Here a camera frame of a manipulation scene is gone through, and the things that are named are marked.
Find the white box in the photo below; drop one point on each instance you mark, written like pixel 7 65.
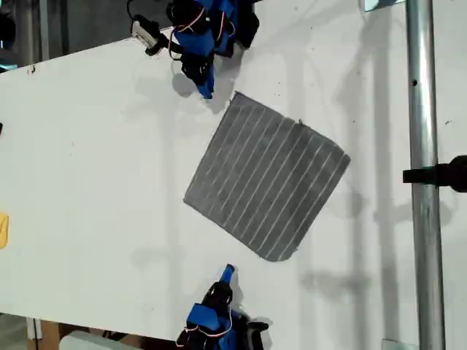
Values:
pixel 95 341

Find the black round object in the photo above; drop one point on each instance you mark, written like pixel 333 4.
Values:
pixel 6 31

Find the metal bracket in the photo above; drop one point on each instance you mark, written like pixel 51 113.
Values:
pixel 376 4

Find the black camera box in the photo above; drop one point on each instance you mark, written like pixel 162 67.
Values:
pixel 257 335
pixel 146 33

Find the steel post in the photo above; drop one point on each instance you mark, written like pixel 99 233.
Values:
pixel 425 109

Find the wooden table leg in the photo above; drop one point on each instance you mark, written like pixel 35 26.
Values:
pixel 47 330

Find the black clamp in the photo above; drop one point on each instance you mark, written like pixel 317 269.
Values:
pixel 438 175

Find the grey striped towel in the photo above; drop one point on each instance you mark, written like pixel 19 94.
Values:
pixel 266 178

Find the yellow object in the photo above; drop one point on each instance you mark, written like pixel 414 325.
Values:
pixel 3 231

